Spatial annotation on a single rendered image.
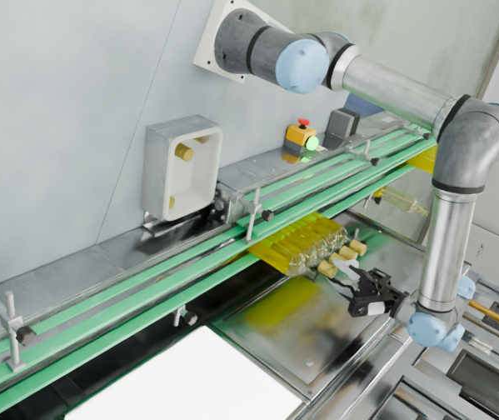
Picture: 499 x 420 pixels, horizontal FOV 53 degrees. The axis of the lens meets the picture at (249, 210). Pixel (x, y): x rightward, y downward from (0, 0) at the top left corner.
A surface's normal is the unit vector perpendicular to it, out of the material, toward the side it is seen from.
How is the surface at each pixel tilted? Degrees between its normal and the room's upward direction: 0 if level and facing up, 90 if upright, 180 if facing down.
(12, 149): 0
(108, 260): 90
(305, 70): 8
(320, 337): 90
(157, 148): 90
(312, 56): 8
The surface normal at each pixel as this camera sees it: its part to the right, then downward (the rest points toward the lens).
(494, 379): 0.17, -0.85
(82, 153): 0.76, 0.43
